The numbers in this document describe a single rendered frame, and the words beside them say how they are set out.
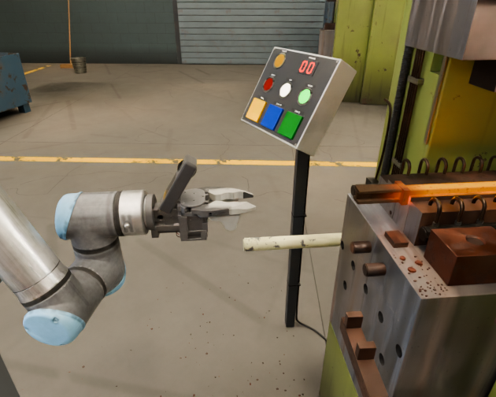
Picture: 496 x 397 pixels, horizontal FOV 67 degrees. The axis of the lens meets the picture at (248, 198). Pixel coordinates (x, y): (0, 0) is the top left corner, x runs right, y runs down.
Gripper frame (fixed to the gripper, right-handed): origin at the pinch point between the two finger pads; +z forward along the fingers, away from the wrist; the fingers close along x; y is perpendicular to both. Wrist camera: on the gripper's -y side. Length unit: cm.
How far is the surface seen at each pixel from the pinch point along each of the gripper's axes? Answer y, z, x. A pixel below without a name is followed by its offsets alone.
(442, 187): -0.8, 40.7, 0.3
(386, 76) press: 61, 227, -434
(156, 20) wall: 13, -118, -820
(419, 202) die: 0.8, 34.5, 3.3
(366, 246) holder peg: 12.2, 25.7, 2.1
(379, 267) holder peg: 11.9, 25.5, 9.5
